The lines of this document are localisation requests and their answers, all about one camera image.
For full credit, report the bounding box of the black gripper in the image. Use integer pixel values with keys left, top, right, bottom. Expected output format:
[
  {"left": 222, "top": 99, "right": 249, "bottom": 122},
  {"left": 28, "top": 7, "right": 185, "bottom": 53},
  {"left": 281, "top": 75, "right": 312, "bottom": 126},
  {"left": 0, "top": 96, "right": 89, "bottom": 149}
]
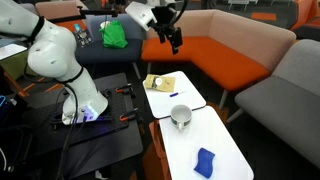
[{"left": 151, "top": 5, "right": 184, "bottom": 55}]

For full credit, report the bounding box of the white cup with green band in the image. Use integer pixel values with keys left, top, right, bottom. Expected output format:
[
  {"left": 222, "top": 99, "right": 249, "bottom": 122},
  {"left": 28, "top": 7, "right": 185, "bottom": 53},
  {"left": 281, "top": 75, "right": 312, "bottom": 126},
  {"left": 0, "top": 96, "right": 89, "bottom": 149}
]
[{"left": 170, "top": 104, "right": 193, "bottom": 131}]

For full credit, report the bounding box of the tan tea pouch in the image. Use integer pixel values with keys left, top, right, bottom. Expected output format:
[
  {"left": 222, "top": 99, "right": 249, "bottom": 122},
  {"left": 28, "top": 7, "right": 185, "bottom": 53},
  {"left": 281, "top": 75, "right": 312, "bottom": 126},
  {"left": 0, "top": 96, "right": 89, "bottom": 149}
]
[{"left": 143, "top": 73, "right": 177, "bottom": 94}]

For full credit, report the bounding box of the orange sofa with beige back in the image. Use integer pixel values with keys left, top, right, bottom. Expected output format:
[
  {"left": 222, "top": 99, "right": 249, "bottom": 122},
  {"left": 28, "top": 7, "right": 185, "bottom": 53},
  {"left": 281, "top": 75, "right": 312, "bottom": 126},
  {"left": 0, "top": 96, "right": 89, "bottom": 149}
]
[{"left": 140, "top": 8, "right": 298, "bottom": 110}]

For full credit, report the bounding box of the blue and white pen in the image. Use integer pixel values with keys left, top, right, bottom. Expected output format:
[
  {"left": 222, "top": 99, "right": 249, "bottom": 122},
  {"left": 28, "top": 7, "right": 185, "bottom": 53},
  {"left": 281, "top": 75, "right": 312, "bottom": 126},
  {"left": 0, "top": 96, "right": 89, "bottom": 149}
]
[{"left": 169, "top": 90, "right": 186, "bottom": 98}]

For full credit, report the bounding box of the green bag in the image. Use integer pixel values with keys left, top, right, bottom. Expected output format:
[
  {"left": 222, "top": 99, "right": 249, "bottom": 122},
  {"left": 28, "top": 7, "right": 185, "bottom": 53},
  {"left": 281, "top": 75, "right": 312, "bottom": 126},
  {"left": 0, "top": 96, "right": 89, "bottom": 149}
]
[{"left": 98, "top": 20, "right": 129, "bottom": 50}]

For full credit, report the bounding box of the white table with rounded corners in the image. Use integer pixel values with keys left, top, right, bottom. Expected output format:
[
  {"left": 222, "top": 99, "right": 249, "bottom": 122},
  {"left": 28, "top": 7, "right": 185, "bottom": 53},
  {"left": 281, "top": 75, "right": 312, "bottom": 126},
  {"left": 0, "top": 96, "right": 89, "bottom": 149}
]
[
  {"left": 142, "top": 70, "right": 207, "bottom": 120},
  {"left": 158, "top": 105, "right": 255, "bottom": 180}
]

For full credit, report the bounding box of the dark blue-grey sofa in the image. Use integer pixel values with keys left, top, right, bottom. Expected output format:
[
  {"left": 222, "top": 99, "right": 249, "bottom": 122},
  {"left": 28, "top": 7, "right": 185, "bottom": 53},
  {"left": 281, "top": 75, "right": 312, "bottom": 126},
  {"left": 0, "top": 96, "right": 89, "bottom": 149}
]
[{"left": 74, "top": 13, "right": 147, "bottom": 80}]

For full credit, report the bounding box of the black perforated mounting board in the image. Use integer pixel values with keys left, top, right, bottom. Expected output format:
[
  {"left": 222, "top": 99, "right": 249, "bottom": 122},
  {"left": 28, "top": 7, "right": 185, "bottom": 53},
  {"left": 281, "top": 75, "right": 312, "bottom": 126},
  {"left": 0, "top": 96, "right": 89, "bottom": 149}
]
[{"left": 49, "top": 83, "right": 140, "bottom": 135}]

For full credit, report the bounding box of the orange chair with beige back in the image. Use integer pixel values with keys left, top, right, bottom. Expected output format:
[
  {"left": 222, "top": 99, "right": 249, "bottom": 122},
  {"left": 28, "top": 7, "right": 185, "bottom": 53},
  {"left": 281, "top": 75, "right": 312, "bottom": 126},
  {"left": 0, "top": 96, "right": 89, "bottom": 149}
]
[{"left": 34, "top": 0, "right": 90, "bottom": 34}]

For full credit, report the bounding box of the black cart top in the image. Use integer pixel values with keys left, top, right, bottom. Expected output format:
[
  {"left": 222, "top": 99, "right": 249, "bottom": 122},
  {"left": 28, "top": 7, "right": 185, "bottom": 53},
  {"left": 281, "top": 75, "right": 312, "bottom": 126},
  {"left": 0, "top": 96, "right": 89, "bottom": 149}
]
[{"left": 18, "top": 72, "right": 145, "bottom": 180}]

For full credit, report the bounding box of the blue folded cloth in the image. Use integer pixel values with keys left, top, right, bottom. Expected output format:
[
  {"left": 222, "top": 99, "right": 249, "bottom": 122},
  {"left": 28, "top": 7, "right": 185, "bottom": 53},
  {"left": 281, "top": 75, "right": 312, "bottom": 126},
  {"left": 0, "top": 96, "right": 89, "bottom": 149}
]
[{"left": 193, "top": 147, "right": 217, "bottom": 180}]

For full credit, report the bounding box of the light grey sofa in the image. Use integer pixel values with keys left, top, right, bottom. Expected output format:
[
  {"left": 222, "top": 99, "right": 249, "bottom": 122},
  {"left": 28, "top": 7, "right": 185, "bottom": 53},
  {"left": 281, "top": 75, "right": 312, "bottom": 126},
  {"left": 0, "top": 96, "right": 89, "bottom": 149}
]
[{"left": 226, "top": 38, "right": 320, "bottom": 169}]

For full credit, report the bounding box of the orange armchair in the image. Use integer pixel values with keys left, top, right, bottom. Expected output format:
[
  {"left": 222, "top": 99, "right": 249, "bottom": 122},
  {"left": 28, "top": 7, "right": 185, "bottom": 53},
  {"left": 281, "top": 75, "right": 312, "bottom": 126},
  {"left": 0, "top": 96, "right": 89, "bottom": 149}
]
[{"left": 289, "top": 0, "right": 320, "bottom": 32}]

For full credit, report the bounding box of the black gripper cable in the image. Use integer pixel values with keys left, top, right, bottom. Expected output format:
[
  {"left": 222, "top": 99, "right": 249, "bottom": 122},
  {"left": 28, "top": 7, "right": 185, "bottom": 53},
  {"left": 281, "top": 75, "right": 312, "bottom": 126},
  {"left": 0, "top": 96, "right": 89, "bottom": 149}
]
[{"left": 166, "top": 0, "right": 190, "bottom": 27}]

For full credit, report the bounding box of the black clamp with orange handle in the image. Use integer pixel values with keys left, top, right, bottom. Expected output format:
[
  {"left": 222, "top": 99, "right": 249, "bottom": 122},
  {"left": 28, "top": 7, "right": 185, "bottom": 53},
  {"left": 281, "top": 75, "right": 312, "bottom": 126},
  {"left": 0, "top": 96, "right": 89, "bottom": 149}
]
[
  {"left": 114, "top": 83, "right": 137, "bottom": 99},
  {"left": 118, "top": 107, "right": 145, "bottom": 125}
]

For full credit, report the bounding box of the black camera boom bar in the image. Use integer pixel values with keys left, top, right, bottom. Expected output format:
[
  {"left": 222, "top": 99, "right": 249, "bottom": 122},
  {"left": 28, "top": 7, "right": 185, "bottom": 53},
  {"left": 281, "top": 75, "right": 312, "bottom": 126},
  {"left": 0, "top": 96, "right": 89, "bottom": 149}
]
[{"left": 46, "top": 5, "right": 120, "bottom": 25}]

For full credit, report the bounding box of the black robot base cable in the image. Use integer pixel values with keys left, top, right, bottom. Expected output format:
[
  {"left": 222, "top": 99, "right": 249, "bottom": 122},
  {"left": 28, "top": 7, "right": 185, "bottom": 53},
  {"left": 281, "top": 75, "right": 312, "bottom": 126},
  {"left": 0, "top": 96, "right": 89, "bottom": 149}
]
[{"left": 55, "top": 82, "right": 88, "bottom": 180}]

